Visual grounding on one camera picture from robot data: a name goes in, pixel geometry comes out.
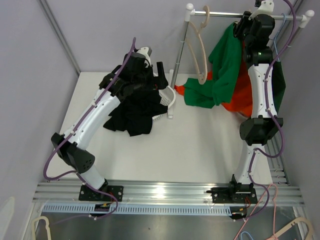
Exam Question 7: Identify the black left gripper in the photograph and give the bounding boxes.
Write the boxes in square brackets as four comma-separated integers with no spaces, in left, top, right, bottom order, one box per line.
[132,62,168,92]

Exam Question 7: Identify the aluminium mounting rail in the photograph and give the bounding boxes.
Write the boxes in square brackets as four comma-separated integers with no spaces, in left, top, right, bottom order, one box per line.
[31,172,306,206]

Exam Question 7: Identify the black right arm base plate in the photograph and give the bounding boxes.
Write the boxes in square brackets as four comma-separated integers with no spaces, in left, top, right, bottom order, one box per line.
[206,187,258,204]

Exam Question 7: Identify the beige hanger bottom left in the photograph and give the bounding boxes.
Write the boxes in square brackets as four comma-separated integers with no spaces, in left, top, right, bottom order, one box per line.
[30,216,53,240]

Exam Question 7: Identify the orange t shirt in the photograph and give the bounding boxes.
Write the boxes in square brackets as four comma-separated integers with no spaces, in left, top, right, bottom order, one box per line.
[174,56,253,117]

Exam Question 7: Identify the white perforated plastic basket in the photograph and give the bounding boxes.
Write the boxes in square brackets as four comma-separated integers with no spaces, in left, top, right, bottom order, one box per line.
[152,69,176,122]

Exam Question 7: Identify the beige hanger bottom right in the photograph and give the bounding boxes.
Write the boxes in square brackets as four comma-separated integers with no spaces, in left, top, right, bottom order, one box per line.
[267,217,315,240]

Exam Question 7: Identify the black t shirt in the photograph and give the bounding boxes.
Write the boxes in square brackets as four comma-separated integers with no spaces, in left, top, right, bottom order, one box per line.
[103,90,168,137]

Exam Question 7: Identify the white slotted cable duct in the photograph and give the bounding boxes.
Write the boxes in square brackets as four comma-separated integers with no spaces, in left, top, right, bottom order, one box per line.
[42,203,232,216]

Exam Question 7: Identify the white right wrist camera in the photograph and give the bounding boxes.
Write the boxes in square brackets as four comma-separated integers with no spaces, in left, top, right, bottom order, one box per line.
[249,0,275,20]

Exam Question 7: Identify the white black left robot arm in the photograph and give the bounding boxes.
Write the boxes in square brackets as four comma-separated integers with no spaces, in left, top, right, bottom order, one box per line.
[51,46,169,201]

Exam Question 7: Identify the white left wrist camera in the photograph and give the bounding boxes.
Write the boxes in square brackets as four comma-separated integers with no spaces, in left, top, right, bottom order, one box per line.
[137,46,152,63]

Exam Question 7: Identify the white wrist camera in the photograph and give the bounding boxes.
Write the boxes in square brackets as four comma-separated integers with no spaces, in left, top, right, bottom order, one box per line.
[249,0,275,20]
[137,46,152,63]

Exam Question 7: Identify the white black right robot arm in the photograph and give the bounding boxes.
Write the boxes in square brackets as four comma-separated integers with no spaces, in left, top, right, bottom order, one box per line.
[227,11,283,203]

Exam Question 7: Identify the dark green t shirt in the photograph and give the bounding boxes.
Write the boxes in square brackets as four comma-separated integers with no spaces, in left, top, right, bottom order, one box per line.
[271,61,286,113]

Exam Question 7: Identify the beige plastic hanger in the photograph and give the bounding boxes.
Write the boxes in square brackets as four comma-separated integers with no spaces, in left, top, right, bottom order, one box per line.
[185,5,210,85]

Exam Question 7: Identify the blue hanger bottom right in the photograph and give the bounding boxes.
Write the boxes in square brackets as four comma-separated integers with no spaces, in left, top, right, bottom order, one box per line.
[239,231,254,240]

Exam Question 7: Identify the pink hanger bottom right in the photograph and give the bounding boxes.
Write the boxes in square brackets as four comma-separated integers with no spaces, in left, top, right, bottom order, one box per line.
[233,183,278,240]

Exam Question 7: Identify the blue wire hanger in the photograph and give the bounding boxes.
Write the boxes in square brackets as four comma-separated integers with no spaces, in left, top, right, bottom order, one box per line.
[273,13,287,62]

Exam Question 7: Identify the white metal clothes rack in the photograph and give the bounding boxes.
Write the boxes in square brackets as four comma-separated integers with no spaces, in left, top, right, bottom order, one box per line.
[166,3,315,119]

